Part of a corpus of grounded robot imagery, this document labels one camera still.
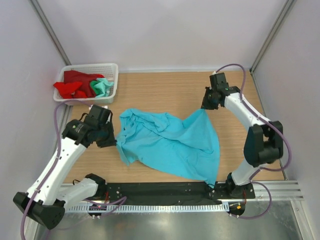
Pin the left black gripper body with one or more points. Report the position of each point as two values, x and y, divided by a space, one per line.
106 136

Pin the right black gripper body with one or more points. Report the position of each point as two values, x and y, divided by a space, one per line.
208 101

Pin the blue t shirt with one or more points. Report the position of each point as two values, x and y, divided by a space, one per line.
187 148

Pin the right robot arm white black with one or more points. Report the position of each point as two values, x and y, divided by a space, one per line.
263 144

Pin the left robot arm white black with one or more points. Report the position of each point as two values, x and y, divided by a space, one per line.
44 202

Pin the mint green t shirt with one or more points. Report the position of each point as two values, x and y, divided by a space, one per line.
101 87

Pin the white plastic laundry basket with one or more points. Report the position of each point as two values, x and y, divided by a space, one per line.
108 70

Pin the dark red t shirt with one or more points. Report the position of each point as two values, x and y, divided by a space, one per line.
85 90

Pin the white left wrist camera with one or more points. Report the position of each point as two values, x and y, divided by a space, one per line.
101 114

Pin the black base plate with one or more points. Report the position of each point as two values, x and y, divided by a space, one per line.
173 193

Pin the grey slotted cable duct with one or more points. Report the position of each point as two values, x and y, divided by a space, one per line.
86 207

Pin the right aluminium corner post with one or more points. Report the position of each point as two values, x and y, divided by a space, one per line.
280 19

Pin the aluminium corner post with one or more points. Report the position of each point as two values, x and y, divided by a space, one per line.
50 31
280 19

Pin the left aluminium corner post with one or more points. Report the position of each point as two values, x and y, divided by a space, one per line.
50 31

